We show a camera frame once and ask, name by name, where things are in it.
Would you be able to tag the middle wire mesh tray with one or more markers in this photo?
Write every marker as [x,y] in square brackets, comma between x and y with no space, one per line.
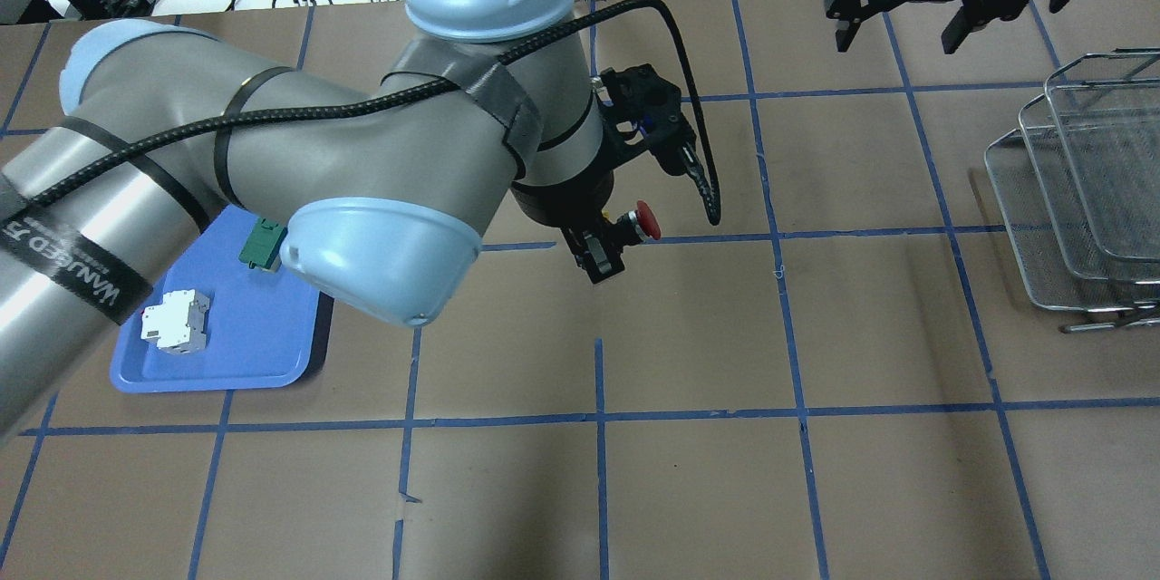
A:
[1067,215]

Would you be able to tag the bottom wire mesh tray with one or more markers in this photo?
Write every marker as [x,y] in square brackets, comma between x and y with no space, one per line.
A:
[1102,303]

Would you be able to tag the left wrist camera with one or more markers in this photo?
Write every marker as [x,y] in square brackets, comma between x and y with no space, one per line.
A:
[643,114]

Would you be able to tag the green terminal block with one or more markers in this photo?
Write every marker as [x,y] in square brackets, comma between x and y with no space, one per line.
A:
[263,245]

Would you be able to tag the red emergency push button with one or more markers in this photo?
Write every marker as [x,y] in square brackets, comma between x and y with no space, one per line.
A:
[637,226]

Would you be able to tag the wire mesh tray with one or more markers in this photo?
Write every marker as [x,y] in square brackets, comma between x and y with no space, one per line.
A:
[1106,110]
[1067,215]
[1102,303]

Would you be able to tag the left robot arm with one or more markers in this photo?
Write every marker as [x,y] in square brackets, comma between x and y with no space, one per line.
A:
[386,198]

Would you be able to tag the top wire mesh tray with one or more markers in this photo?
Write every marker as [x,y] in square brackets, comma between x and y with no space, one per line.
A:
[1106,110]

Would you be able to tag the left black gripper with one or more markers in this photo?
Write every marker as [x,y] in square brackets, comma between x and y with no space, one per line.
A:
[564,204]

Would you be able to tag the white circuit breaker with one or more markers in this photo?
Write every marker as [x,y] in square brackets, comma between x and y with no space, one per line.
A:
[178,325]

